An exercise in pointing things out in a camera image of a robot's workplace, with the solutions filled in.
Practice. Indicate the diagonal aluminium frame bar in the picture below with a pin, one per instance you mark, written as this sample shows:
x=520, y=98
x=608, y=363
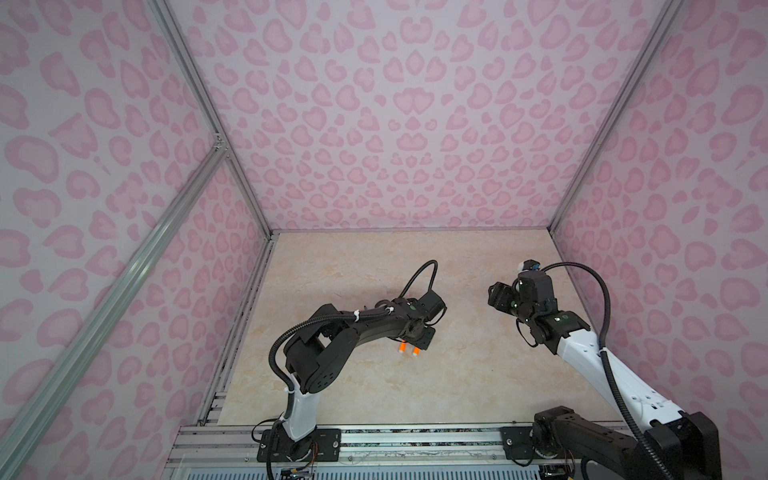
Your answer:
x=38, y=414

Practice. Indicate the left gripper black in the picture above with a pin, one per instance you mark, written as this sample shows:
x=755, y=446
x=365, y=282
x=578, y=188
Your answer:
x=428, y=340

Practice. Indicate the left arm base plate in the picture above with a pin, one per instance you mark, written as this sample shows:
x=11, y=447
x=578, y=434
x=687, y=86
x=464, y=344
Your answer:
x=321, y=445

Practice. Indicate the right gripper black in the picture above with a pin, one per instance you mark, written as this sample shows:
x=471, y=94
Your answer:
x=499, y=296

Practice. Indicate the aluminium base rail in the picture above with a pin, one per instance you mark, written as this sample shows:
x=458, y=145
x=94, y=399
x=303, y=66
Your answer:
x=385, y=451

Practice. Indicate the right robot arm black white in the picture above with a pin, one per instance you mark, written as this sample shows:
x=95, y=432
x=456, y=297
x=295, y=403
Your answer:
x=663, y=442

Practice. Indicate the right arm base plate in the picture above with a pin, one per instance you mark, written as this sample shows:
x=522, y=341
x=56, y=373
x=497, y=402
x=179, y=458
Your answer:
x=517, y=444

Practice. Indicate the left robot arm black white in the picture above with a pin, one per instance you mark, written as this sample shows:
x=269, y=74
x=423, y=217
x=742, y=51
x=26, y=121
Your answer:
x=310, y=356

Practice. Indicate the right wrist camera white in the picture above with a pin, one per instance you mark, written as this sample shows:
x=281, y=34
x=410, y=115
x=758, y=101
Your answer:
x=530, y=265

